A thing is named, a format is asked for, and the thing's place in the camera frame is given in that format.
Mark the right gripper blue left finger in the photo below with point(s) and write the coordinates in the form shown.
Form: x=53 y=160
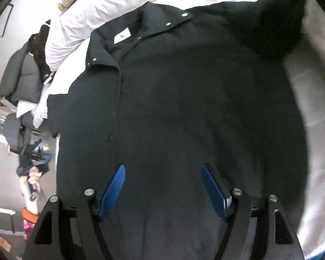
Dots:
x=52 y=234

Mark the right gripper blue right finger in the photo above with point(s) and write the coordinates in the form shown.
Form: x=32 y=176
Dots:
x=257 y=228

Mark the black button-up coat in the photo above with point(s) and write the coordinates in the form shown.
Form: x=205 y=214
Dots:
x=166 y=91

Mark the person's left hand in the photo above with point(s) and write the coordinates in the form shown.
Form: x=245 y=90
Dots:
x=33 y=181

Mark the white pillow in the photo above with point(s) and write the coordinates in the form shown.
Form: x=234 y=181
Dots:
x=126 y=37

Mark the framed wall picture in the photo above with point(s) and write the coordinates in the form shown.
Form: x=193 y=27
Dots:
x=4 y=18

